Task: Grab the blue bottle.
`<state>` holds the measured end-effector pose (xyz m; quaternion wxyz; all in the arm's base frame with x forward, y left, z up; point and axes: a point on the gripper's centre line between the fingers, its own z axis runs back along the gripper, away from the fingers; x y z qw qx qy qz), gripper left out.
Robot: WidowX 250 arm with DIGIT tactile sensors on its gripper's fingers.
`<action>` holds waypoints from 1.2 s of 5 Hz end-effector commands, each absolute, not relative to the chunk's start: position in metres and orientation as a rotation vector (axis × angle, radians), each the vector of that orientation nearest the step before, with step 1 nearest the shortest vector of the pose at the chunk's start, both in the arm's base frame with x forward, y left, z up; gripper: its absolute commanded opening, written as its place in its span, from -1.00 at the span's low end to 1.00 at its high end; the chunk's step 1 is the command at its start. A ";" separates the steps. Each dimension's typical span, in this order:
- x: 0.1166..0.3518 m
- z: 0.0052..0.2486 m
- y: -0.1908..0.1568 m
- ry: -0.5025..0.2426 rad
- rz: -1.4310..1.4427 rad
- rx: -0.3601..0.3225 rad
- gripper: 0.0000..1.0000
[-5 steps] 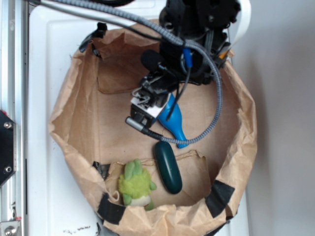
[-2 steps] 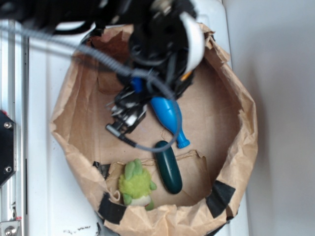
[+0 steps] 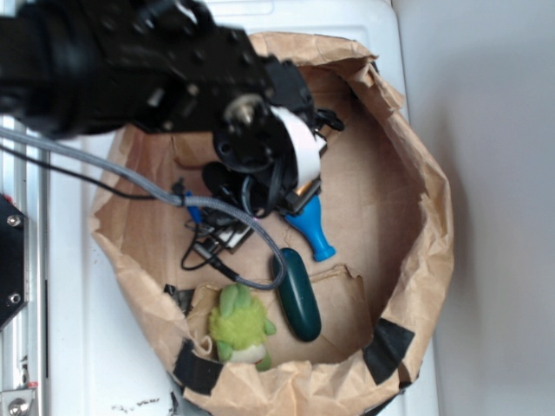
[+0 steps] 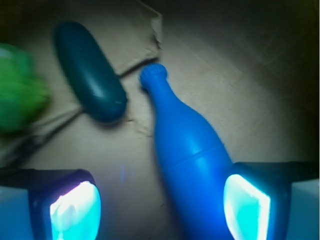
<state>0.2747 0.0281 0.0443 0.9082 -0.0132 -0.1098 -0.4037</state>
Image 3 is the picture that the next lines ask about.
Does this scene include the dark green oblong toy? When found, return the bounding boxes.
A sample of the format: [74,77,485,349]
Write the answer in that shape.
[271,248,322,342]

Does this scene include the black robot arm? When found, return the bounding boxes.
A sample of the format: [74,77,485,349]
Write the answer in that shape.
[1,1,343,215]

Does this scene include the thin black cable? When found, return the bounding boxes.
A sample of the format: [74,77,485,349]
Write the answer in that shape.
[0,145,157,201]

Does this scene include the aluminium frame rail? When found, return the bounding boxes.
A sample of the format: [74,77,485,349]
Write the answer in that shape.
[1,139,49,415]

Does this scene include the black mounting plate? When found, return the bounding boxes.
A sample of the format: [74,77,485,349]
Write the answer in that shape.
[0,194,29,330]

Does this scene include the brown paper bag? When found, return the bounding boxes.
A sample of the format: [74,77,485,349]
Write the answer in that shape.
[89,32,454,415]

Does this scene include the blue plastic bottle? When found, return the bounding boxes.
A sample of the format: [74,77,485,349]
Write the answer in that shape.
[284,195,336,262]

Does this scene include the grey braided cable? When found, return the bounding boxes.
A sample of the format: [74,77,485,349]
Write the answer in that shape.
[0,127,288,291]

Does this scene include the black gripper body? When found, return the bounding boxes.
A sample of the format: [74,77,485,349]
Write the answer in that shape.
[206,55,344,217]

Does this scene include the green plush toy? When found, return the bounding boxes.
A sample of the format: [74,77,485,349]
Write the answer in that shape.
[208,283,277,372]

